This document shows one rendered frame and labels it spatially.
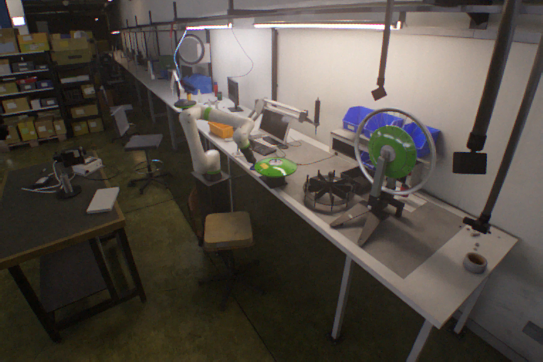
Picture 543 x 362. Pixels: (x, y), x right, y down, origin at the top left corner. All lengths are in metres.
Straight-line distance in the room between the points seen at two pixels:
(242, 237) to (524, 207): 1.82
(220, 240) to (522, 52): 2.18
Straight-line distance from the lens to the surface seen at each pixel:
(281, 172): 2.00
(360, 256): 1.63
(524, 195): 2.13
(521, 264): 2.32
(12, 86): 7.02
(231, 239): 2.13
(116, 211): 2.00
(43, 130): 7.01
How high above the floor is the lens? 2.01
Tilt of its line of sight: 25 degrees down
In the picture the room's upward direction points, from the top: straight up
